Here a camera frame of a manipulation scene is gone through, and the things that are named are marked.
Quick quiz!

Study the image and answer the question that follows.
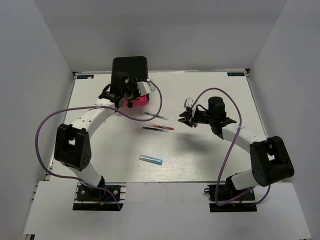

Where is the black drawer cabinet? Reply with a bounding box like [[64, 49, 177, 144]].
[[111, 56, 148, 81]]

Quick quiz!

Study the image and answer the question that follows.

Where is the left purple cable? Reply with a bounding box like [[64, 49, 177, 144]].
[[34, 79, 164, 210]]

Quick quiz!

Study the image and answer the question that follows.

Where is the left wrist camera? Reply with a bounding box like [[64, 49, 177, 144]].
[[137, 81, 155, 96]]

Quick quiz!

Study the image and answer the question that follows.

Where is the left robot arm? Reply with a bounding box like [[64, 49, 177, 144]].
[[54, 72, 141, 200]]

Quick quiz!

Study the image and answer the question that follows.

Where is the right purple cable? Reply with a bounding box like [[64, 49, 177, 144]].
[[192, 87, 272, 207]]

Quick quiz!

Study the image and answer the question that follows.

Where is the red pen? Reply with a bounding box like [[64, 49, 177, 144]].
[[148, 124, 175, 131]]

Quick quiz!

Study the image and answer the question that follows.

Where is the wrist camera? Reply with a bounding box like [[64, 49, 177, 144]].
[[183, 97, 194, 109], [137, 81, 155, 96]]

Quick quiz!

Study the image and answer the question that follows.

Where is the purple cable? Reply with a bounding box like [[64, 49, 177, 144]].
[[192, 87, 272, 207], [34, 79, 164, 210]]

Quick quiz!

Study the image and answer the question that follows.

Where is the green pen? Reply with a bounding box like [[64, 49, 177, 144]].
[[144, 111, 169, 121]]

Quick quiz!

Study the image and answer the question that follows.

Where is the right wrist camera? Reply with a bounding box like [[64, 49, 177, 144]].
[[183, 97, 194, 109]]

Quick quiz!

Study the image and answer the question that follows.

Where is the pink bottom drawer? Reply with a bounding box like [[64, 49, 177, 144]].
[[124, 94, 150, 109]]

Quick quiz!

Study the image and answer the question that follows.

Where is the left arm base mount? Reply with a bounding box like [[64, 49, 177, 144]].
[[72, 183, 126, 212]]

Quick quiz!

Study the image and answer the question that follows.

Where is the blue highlighter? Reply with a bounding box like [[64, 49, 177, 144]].
[[138, 154, 163, 166]]

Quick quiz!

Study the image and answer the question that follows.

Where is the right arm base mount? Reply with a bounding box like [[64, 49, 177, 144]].
[[203, 183, 257, 213]]

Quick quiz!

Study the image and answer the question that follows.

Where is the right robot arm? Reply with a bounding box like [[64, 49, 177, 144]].
[[179, 96, 295, 200]]

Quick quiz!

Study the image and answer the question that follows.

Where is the blue pen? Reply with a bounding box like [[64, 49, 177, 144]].
[[142, 126, 169, 133]]

